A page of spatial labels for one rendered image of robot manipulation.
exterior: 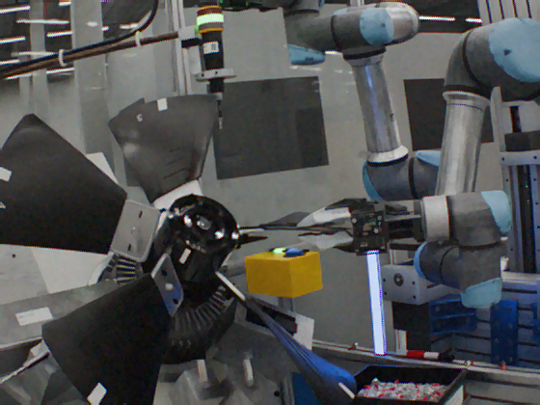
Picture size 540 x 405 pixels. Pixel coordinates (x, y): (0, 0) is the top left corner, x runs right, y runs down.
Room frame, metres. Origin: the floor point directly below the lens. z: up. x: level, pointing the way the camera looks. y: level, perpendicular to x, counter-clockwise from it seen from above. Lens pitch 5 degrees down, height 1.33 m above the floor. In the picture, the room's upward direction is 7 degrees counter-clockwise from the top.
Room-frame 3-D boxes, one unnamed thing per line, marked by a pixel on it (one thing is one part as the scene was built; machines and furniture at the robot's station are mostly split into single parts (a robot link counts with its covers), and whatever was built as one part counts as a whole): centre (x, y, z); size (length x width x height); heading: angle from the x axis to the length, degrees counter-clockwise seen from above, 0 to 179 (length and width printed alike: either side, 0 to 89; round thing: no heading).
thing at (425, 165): (1.75, -0.45, 1.20); 0.13 x 0.12 x 0.14; 63
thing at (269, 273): (1.60, -0.01, 1.02); 0.16 x 0.10 x 0.11; 41
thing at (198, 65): (1.14, 0.07, 1.50); 0.09 x 0.07 x 0.10; 76
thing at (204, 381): (1.04, 0.14, 0.99); 0.02 x 0.02 x 0.06
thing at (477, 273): (1.09, -0.34, 1.08); 0.11 x 0.08 x 0.11; 18
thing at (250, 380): (1.09, 0.07, 0.96); 0.02 x 0.02 x 0.06
